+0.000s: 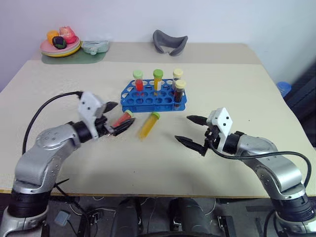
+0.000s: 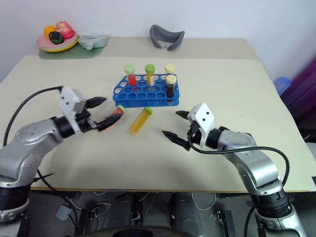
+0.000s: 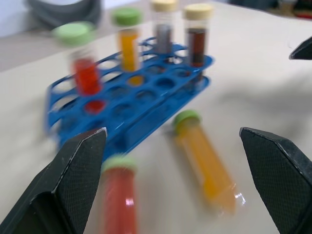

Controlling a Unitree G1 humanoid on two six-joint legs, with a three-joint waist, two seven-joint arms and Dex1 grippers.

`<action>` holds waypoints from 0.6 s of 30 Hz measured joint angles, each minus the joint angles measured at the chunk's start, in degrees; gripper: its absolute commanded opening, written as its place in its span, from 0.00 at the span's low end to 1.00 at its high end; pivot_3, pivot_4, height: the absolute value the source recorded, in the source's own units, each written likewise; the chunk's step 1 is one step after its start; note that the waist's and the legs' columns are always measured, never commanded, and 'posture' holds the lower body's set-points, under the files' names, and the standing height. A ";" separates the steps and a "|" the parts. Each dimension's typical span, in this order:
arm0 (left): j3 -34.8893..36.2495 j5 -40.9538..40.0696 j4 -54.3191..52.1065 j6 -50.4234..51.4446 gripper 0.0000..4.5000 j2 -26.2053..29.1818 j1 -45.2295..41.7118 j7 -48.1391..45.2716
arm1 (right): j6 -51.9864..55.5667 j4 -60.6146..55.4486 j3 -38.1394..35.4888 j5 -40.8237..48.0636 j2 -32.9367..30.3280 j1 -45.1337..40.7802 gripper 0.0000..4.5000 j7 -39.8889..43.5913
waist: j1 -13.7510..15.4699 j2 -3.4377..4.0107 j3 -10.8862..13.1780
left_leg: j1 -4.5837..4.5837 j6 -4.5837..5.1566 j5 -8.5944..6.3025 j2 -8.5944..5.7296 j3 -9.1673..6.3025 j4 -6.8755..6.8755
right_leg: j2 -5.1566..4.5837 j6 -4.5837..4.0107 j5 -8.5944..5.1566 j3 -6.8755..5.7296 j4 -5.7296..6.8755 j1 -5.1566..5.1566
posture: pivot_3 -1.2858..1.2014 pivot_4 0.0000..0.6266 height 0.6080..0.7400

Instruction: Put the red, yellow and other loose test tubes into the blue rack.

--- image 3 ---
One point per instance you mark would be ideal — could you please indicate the red test tube green cap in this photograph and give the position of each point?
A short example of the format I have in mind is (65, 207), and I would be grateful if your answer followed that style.
(84, 63)
(119, 197)

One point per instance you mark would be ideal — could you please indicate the yellow test tube green cap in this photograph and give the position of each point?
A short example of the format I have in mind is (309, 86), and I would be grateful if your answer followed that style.
(128, 41)
(204, 163)

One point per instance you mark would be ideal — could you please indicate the grey test tube cream cap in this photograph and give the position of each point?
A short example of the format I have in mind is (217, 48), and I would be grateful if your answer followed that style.
(163, 24)

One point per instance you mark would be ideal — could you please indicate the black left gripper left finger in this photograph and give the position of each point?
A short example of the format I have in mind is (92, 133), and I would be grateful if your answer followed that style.
(61, 185)

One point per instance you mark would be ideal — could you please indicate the blue test tube rack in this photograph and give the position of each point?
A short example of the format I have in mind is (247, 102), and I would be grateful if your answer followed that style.
(136, 97)

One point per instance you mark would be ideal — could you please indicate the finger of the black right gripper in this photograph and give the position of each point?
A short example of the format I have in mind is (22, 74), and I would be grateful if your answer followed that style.
(278, 175)

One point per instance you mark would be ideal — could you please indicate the grey rounded object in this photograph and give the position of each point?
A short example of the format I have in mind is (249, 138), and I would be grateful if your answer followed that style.
(65, 12)

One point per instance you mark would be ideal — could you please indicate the dark brown test tube cream cap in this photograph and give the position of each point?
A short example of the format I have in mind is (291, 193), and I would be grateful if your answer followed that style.
(197, 39)

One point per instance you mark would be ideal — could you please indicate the black left gripper right finger tip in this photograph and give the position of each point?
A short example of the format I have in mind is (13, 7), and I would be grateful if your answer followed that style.
(303, 50)

